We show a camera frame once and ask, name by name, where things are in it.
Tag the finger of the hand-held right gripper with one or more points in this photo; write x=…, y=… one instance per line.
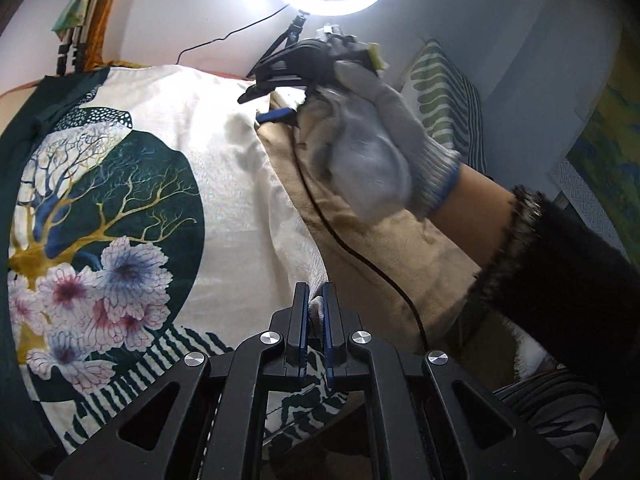
x=265, y=89
x=275, y=115

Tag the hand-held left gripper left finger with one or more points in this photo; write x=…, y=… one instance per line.
x=303, y=321

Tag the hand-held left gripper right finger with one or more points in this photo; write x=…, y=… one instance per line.
x=327, y=325

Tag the printed floral cushion cover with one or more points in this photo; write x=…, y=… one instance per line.
x=235, y=185

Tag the person's right forearm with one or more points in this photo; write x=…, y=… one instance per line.
x=550, y=270

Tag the person's right hand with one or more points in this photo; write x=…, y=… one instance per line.
x=370, y=150

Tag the black mini tripod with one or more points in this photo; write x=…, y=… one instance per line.
x=296, y=30

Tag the beige blanket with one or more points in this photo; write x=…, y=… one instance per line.
x=380, y=240

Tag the green striped white throw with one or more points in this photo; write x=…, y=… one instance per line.
x=440, y=90

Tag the black folded stand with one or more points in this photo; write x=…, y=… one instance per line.
x=67, y=52

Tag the folded tripod with colourful cloth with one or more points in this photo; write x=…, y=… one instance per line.
x=75, y=5

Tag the grey zebra striped cloth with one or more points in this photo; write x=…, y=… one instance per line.
x=550, y=410

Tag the yellow green wall painting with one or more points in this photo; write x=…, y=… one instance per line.
x=615, y=160

